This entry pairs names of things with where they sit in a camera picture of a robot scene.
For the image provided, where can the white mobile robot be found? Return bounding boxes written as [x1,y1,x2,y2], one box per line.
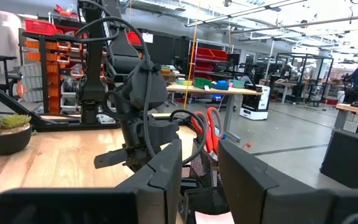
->
[239,84,272,121]

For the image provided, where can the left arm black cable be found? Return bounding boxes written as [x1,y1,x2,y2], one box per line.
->
[75,15,208,166]

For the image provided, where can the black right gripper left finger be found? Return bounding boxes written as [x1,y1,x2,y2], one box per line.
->
[0,139,183,224]

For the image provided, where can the left wrist camera housing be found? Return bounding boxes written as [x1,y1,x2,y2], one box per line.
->
[128,60,169,110]

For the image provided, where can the potted succulent plant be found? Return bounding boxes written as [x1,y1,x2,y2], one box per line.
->
[0,99,33,156]

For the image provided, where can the rack with red bins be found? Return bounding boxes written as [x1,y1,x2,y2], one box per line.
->
[194,46,229,78]

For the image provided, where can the red handled scissors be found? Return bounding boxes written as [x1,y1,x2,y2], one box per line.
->
[191,106,226,156]

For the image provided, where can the shelf with orange bins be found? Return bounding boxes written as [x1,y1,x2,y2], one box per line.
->
[19,18,88,114]

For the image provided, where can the black mesh computer box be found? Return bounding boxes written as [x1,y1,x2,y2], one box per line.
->
[319,129,358,190]

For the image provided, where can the wooden table with bins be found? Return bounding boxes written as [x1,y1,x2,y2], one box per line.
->
[166,79,262,108]

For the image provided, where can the black mesh desk organizer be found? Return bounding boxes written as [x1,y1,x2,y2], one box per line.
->
[178,136,231,224]

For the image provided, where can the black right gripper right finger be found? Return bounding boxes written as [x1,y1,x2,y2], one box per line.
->
[218,139,358,224]

